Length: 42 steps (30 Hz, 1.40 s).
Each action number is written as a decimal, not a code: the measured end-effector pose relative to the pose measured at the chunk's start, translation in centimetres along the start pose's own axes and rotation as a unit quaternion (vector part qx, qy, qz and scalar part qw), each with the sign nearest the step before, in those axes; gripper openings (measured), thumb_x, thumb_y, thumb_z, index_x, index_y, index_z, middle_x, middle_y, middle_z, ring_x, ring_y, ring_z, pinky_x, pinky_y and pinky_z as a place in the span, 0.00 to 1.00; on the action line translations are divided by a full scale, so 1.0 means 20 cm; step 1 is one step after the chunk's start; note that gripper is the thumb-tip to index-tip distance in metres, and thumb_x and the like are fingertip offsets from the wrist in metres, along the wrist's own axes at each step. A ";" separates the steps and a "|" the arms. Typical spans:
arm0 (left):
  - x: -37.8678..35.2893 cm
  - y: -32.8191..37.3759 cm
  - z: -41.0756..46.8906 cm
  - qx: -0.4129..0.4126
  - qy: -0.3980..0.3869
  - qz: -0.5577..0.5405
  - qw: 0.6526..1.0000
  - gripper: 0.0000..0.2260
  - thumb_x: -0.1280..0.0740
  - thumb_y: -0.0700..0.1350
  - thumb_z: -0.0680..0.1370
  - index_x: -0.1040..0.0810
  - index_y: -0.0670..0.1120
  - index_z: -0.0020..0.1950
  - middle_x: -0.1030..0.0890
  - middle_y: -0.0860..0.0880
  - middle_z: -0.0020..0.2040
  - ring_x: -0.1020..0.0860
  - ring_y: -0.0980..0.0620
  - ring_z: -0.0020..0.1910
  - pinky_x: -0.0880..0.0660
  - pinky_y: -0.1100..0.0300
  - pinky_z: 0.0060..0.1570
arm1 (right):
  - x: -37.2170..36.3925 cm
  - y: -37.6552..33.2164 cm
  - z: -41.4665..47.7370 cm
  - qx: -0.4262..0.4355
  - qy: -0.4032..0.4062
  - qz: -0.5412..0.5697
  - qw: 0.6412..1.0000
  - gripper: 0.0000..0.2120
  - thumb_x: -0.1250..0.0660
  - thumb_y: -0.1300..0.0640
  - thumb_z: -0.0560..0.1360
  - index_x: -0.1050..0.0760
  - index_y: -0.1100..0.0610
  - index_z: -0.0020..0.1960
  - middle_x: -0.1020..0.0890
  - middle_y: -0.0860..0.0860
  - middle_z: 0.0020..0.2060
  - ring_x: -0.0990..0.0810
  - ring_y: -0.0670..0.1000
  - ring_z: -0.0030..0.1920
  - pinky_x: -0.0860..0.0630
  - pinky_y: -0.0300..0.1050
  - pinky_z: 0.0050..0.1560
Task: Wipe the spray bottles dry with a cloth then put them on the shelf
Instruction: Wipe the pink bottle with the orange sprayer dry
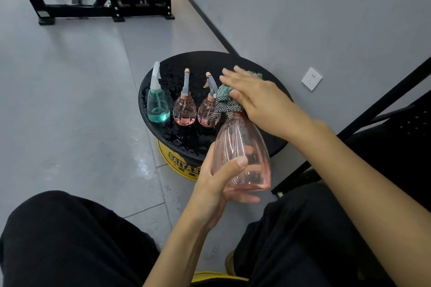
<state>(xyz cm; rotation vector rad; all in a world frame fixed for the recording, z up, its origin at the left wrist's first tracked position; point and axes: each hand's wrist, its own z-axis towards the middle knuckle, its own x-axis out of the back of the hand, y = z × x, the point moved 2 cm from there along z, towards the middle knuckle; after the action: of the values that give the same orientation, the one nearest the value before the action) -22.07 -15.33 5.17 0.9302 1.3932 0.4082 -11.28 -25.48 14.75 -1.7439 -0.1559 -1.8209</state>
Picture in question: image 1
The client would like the person's light shoe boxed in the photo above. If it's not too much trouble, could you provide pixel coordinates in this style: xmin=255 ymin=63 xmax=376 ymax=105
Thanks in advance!
xmin=224 ymin=251 xmax=237 ymax=277

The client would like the black metal rack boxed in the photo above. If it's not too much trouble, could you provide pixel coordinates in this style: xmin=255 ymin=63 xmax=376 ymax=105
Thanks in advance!
xmin=271 ymin=56 xmax=431 ymax=213

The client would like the round black table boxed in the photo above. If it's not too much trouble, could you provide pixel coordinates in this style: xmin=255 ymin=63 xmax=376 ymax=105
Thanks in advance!
xmin=138 ymin=50 xmax=293 ymax=162

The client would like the person's left hand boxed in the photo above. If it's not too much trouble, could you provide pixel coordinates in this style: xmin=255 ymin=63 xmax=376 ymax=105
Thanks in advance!
xmin=184 ymin=142 xmax=262 ymax=232

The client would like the green cleaning cloth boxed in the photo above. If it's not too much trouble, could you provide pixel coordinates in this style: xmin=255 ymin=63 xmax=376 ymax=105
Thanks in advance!
xmin=207 ymin=70 xmax=263 ymax=126

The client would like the yellow round stool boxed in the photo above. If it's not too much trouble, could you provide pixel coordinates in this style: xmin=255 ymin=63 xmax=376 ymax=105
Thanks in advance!
xmin=191 ymin=271 xmax=250 ymax=283

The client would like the pink bottle orange white nozzle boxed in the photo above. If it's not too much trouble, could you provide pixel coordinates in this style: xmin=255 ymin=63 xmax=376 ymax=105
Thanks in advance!
xmin=212 ymin=111 xmax=272 ymax=192

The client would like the person's right hand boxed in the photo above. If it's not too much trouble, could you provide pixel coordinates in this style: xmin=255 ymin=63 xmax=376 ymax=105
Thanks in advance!
xmin=219 ymin=65 xmax=332 ymax=147

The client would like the person's right forearm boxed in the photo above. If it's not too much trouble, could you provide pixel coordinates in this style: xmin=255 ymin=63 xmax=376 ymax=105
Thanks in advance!
xmin=296 ymin=122 xmax=431 ymax=287

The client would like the green spray bottle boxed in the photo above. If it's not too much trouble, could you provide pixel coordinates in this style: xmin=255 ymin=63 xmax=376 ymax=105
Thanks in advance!
xmin=146 ymin=61 xmax=171 ymax=124

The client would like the pink spray bottle grey nozzle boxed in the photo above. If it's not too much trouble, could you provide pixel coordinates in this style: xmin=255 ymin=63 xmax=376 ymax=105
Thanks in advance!
xmin=172 ymin=68 xmax=198 ymax=126
xmin=197 ymin=72 xmax=222 ymax=128

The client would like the yellow barrel base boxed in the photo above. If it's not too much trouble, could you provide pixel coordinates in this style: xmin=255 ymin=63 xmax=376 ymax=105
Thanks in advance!
xmin=157 ymin=139 xmax=202 ymax=182

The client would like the white wall socket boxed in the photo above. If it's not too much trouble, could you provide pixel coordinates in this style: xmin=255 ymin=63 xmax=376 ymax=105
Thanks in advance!
xmin=301 ymin=67 xmax=324 ymax=91

